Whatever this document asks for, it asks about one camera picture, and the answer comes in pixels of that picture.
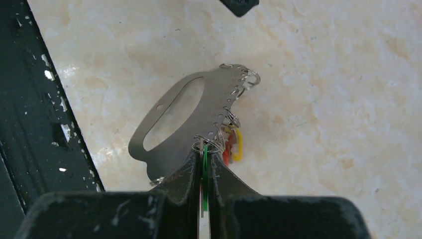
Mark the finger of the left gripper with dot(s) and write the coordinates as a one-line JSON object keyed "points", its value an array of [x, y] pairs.
{"points": [[240, 7]]}

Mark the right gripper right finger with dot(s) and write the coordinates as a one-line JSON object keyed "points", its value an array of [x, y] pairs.
{"points": [[239, 212]]}

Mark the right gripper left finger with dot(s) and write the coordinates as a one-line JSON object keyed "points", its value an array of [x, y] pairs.
{"points": [[168, 211]]}

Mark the yellow key tag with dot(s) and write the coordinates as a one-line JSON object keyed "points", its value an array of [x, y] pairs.
{"points": [[237, 150]]}

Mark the green key tag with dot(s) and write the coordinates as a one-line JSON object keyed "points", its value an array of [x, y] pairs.
{"points": [[205, 179]]}

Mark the red key tag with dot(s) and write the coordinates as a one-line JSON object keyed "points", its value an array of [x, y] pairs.
{"points": [[230, 142]]}

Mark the metal key holder plate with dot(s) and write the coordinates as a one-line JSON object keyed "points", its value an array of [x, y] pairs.
{"points": [[223, 86]]}

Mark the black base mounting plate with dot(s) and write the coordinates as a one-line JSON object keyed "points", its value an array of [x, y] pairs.
{"points": [[41, 143]]}

